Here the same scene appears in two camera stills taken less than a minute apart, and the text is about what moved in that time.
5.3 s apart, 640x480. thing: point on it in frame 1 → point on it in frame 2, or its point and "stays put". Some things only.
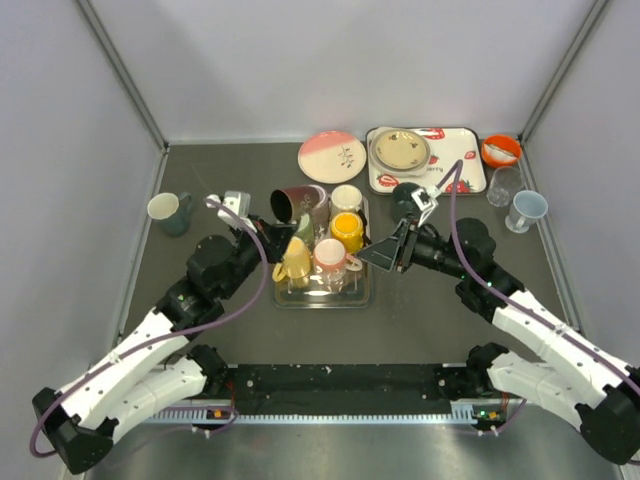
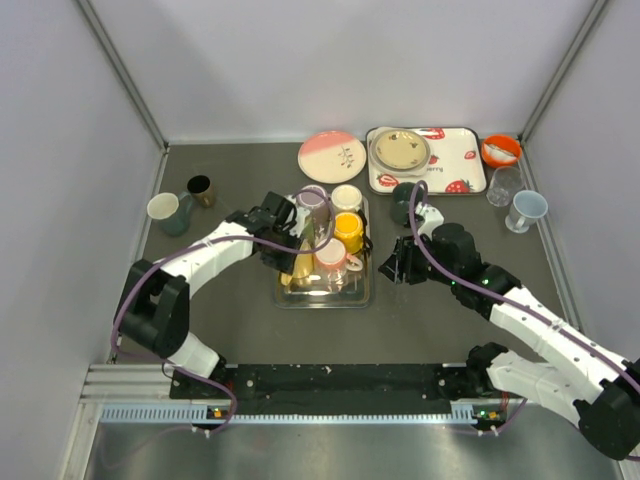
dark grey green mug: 402,203 stays put
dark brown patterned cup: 290,204 → 201,189
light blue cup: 527,206 stays put
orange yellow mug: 348,227 stays put
